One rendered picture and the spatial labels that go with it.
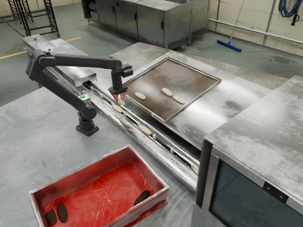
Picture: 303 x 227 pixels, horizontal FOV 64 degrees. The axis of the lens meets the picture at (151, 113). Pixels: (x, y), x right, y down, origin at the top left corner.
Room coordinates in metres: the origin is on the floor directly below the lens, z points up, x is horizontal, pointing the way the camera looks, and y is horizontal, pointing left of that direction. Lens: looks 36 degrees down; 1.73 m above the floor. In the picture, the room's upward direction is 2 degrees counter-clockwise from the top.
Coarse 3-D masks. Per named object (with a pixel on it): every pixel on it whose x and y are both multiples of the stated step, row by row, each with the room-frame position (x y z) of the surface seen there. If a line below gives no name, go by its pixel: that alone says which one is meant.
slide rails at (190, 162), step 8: (88, 88) 1.53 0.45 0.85; (96, 88) 1.53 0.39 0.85; (104, 96) 1.41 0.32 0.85; (128, 112) 1.22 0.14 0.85; (128, 120) 1.14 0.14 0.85; (136, 120) 1.13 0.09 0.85; (160, 136) 0.98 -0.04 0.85; (160, 144) 0.92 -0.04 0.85; (168, 144) 0.92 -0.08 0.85; (168, 152) 0.86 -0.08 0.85; (176, 152) 0.86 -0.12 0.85
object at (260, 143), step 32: (288, 96) 0.65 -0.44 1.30; (224, 128) 0.50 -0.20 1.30; (256, 128) 0.50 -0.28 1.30; (288, 128) 0.49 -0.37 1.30; (224, 160) 0.41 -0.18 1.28; (256, 160) 0.38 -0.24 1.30; (288, 160) 0.38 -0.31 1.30; (288, 192) 0.29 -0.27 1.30; (192, 224) 0.46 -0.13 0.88; (224, 224) 0.37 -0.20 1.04
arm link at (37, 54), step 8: (32, 56) 1.03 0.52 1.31; (40, 56) 1.00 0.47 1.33; (32, 64) 0.99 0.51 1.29; (32, 72) 0.97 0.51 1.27; (40, 72) 0.99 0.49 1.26; (32, 80) 0.96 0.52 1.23; (40, 80) 0.99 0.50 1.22; (48, 80) 1.01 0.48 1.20; (48, 88) 1.00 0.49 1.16; (56, 88) 1.02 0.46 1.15; (64, 88) 1.05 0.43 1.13; (64, 96) 1.04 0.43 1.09; (72, 96) 1.06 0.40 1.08; (72, 104) 1.05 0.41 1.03; (80, 104) 1.07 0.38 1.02; (88, 112) 1.07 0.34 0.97; (96, 112) 1.10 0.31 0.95
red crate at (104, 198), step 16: (112, 176) 0.74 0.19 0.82; (128, 176) 0.74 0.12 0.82; (80, 192) 0.66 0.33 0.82; (96, 192) 0.66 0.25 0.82; (112, 192) 0.65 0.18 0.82; (128, 192) 0.65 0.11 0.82; (48, 208) 0.59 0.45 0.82; (80, 208) 0.58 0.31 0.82; (96, 208) 0.58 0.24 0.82; (112, 208) 0.58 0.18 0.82; (128, 208) 0.57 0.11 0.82; (48, 224) 0.52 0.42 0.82; (64, 224) 0.51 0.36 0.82; (80, 224) 0.51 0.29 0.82; (96, 224) 0.51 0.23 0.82; (128, 224) 0.49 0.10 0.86
